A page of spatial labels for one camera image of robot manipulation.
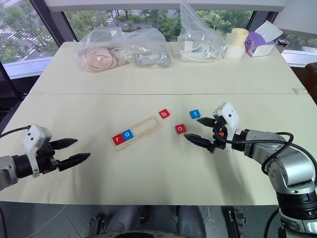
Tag small dark jar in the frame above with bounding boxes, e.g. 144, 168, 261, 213
277, 38, 289, 53

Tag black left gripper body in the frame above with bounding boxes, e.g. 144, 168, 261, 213
36, 141, 61, 175

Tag thin dark window post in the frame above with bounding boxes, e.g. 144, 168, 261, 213
246, 10, 261, 32

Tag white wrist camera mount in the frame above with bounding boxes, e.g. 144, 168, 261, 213
212, 101, 241, 152
23, 124, 53, 178

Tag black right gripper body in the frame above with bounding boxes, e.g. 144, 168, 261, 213
209, 116, 228, 154

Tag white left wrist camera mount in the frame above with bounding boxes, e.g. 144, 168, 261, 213
23, 124, 53, 178

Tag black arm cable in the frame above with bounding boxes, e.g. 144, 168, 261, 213
0, 125, 32, 138
214, 131, 317, 177

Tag red letter tile r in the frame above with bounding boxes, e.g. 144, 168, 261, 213
111, 134, 125, 146

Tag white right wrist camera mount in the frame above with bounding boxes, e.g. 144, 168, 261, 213
212, 101, 241, 152

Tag wide dark window post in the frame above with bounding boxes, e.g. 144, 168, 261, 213
30, 0, 69, 48

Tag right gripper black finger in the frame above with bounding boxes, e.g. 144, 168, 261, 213
183, 133, 214, 151
196, 117, 216, 128

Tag tall clear bag, white items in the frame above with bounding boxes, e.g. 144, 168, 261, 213
176, 0, 227, 63

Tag black metal bracket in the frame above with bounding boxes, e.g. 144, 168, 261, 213
88, 215, 106, 234
228, 209, 248, 231

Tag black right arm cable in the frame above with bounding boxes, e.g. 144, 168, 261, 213
214, 131, 317, 177

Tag clear bag with grey item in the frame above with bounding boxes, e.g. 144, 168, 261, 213
116, 27, 172, 68

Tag wooden letter tray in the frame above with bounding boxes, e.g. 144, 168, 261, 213
110, 116, 163, 152

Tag blue letter tile o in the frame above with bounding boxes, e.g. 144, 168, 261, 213
121, 129, 135, 140

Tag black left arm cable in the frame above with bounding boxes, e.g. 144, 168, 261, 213
0, 125, 32, 138

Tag clear bag with pink items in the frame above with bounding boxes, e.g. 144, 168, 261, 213
73, 26, 129, 74

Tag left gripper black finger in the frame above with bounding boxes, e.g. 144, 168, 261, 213
58, 153, 91, 173
50, 138, 78, 151

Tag purple tissue box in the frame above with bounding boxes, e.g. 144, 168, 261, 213
244, 20, 284, 59

